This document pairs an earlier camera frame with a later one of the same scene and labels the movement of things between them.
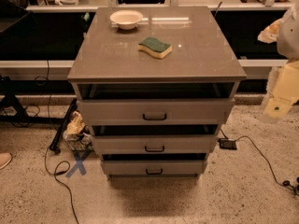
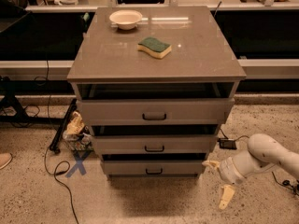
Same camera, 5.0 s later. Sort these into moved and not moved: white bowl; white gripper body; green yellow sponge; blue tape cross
Moved: white gripper body
Not moved: green yellow sponge; blue tape cross; white bowl
